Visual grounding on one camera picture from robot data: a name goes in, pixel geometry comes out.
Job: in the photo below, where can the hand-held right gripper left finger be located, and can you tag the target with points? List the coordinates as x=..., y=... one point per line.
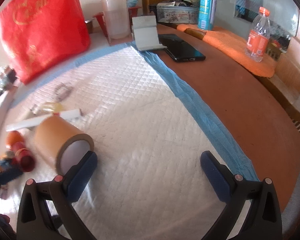
x=82, y=175

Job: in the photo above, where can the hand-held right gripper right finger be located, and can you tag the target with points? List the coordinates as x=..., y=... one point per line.
x=215, y=177

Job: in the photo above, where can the brown packing tape roll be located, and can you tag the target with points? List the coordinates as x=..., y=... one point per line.
x=52, y=137

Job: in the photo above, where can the red case gold trim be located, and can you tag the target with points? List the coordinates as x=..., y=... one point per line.
x=25, y=158

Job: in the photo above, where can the small white box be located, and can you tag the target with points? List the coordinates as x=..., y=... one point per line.
x=69, y=114

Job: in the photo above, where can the white quilted pad blue edge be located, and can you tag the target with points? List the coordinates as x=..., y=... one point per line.
x=140, y=130

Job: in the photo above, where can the small yellowish bottle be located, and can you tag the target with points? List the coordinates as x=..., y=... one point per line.
x=52, y=107

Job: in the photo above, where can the long white tube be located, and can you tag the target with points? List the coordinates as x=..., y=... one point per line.
x=27, y=124

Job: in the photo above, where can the blue toy figure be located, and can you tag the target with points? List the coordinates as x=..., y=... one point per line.
x=7, y=170

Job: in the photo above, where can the orange tangerine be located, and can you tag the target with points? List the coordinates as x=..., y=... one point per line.
x=15, y=137

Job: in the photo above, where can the clear plastic wrapped package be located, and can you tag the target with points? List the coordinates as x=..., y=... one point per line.
x=2, y=76

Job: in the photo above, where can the orange towel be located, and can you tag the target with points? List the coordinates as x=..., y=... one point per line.
x=235, y=47

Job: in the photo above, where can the black smartphone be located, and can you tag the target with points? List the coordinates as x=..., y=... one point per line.
x=182, y=47

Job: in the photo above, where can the clear bottle orange label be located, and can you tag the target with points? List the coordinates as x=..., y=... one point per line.
x=257, y=40

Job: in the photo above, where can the white phone stand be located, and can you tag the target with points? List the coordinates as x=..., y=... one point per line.
x=146, y=35

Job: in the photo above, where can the red fabric bag gold print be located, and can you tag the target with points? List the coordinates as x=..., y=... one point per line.
x=45, y=25

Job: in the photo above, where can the red plastic rack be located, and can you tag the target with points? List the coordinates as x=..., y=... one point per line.
x=100, y=21

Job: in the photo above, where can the clear plastic pitcher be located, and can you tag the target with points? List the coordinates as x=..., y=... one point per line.
x=116, y=20

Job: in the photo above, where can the printed metal tin box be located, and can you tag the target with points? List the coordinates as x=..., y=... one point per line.
x=177, y=16

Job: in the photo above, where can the teal spray can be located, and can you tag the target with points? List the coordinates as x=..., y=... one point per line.
x=206, y=5

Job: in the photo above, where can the leaning glass mirror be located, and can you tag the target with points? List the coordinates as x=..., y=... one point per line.
x=277, y=12

